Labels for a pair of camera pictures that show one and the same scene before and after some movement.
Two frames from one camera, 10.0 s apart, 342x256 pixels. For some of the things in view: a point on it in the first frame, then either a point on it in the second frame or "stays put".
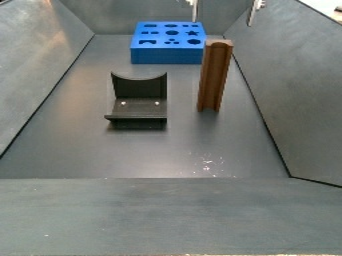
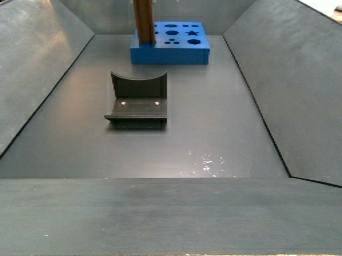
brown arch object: (214, 64) → (143, 10)
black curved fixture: (139, 102) stays put
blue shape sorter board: (167, 42) stays put
